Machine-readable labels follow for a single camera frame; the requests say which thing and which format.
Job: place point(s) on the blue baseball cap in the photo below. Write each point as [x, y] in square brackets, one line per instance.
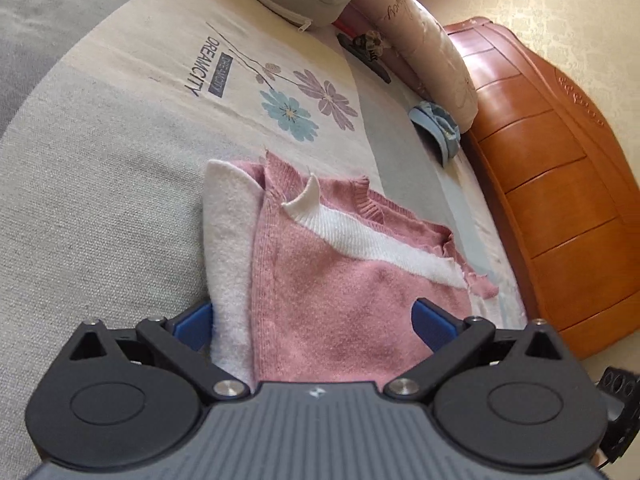
[440, 130]

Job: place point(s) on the wooden headboard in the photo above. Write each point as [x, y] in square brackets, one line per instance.
[550, 185]

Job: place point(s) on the pink and white knit sweater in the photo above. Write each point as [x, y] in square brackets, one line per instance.
[340, 300]

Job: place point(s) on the black smartphone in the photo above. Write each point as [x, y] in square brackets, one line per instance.
[382, 72]

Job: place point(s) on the grey flower hair scrunchie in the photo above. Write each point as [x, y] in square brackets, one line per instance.
[370, 42]

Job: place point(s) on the red cloth strip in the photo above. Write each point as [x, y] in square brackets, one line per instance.
[344, 26]

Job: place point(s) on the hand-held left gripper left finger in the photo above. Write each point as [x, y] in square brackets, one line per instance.
[192, 327]

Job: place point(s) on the beige flower print pillow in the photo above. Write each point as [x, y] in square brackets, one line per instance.
[440, 60]

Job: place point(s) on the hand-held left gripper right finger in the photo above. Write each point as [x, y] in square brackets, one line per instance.
[432, 325]

